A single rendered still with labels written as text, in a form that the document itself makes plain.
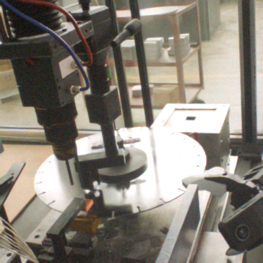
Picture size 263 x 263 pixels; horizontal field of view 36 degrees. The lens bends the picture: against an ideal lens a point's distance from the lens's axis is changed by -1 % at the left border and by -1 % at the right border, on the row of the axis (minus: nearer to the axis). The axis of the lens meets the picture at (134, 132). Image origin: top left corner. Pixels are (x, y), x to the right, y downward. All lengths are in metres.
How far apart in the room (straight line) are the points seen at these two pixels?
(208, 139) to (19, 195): 0.53
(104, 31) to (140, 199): 0.27
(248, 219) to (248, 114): 0.58
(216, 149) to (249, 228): 0.45
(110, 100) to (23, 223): 0.51
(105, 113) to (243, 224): 0.26
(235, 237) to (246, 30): 0.62
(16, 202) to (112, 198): 0.49
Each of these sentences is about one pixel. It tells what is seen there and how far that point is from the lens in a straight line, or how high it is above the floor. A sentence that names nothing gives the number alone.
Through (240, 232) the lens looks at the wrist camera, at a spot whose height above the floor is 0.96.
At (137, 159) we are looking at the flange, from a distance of 0.76.
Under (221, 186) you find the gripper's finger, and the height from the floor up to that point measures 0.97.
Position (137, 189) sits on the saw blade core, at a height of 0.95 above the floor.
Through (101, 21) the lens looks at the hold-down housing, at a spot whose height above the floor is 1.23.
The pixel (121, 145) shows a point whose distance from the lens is 0.75.
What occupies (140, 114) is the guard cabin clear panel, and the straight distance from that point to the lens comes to 1.25.
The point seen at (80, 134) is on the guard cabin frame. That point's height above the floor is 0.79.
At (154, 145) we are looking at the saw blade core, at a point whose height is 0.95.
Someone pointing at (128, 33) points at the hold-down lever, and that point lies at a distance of 0.63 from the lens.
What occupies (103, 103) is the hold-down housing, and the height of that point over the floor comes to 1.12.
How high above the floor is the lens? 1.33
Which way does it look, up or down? 25 degrees down
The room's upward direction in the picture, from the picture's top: 9 degrees counter-clockwise
